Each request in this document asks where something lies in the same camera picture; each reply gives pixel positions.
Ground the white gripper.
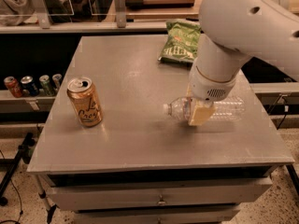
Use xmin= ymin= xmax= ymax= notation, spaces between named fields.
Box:
xmin=186 ymin=62 xmax=236 ymax=126

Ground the clear plastic water bottle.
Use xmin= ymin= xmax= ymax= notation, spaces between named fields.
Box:
xmin=163 ymin=96 xmax=245 ymax=123

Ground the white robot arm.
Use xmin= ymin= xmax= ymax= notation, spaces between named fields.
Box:
xmin=188 ymin=0 xmax=299 ymax=126

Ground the green chip bag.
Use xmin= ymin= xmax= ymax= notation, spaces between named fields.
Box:
xmin=158 ymin=20 xmax=201 ymax=63

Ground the grey upper drawer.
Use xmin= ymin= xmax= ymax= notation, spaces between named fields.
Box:
xmin=48 ymin=177 xmax=272 ymax=211

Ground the grey drawer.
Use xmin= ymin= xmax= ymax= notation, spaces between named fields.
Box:
xmin=74 ymin=204 xmax=239 ymax=224
xmin=48 ymin=177 xmax=272 ymax=211

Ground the orange LaCroix can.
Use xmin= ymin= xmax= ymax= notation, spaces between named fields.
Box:
xmin=66 ymin=77 xmax=103 ymax=127

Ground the grey lower drawer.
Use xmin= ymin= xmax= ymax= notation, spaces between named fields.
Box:
xmin=74 ymin=204 xmax=239 ymax=224

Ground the silver soda can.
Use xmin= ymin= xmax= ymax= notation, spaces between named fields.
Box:
xmin=52 ymin=74 xmax=63 ymax=90

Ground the green soda can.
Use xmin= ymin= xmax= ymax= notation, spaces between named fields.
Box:
xmin=39 ymin=75 xmax=55 ymax=96

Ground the dark blue soda can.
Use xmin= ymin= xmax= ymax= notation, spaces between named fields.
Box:
xmin=21 ymin=76 xmax=39 ymax=96

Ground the red soda can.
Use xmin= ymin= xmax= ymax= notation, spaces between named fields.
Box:
xmin=4 ymin=77 xmax=22 ymax=98

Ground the black tripod stand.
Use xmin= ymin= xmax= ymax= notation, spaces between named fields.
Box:
xmin=0 ymin=133 xmax=36 ymax=206

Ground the grey cloth bundle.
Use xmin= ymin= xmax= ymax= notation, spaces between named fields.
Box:
xmin=0 ymin=0 xmax=72 ymax=26

